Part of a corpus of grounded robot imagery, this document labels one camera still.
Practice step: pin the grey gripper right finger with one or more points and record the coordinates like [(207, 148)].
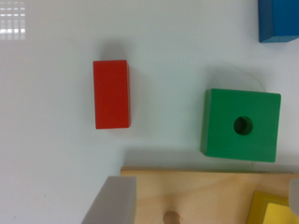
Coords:
[(294, 196)]

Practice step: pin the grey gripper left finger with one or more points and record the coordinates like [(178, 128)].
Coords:
[(115, 203)]

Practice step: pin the green square block with hole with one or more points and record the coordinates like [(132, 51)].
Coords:
[(241, 125)]

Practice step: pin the yellow square block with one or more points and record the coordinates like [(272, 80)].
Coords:
[(267, 208)]

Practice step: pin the red rectangular block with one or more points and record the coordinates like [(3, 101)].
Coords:
[(111, 94)]

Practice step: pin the blue rectangular block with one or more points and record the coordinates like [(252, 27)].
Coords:
[(278, 20)]

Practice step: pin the wooden peg base board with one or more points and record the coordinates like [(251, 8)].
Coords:
[(200, 197)]

